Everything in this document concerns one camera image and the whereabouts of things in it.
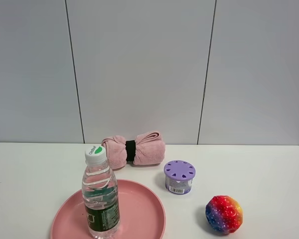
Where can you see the pink round plate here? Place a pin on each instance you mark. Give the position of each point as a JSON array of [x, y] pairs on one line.
[[142, 215]]

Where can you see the purple lidded air freshener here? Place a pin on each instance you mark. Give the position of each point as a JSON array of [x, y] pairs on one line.
[[179, 176]]

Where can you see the clear plastic water bottle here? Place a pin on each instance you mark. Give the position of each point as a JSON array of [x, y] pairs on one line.
[[100, 194]]

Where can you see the pink towel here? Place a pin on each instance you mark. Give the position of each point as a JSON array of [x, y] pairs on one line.
[[146, 149]]

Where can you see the rainbow dimpled ball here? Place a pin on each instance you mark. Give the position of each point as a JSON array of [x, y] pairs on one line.
[[224, 214]]

